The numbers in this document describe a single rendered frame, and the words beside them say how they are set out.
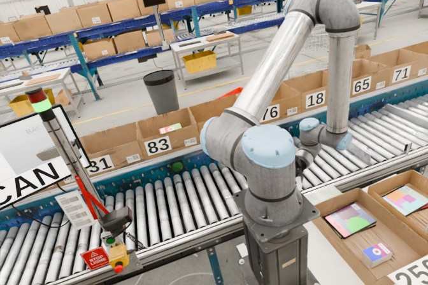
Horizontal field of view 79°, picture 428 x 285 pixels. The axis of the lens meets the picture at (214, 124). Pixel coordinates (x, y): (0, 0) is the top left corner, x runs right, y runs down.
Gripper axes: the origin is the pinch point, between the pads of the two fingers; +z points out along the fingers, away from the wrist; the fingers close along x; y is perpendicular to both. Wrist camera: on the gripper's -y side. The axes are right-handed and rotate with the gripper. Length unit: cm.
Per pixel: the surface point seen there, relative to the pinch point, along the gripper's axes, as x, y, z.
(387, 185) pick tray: -36, 24, -46
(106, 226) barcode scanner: 48, -7, 59
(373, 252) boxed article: -38.8, 20.7, -3.2
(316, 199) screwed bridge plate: -8.1, 28.3, -23.0
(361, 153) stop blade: -18, 29, -70
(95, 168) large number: 111, 10, 37
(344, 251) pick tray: -29.4, 20.3, 3.0
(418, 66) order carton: -29, 15, -176
